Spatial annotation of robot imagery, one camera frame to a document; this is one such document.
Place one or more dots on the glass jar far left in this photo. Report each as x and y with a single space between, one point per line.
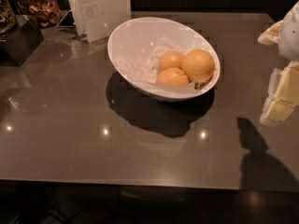
7 17

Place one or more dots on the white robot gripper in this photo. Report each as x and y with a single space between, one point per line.
290 36

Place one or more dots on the white ceramic bowl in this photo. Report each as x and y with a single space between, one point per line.
144 33

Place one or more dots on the dark square block stand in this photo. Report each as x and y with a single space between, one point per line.
20 42

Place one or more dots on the orange fruit back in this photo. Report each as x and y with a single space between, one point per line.
170 59

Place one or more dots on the orange fruit front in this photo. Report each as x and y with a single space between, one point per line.
173 76

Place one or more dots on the clear acrylic sign holder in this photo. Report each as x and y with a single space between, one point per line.
97 19

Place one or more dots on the orange fruit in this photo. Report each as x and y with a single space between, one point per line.
198 65
170 59
173 76

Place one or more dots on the white paper napkin liner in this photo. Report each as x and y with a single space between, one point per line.
141 70

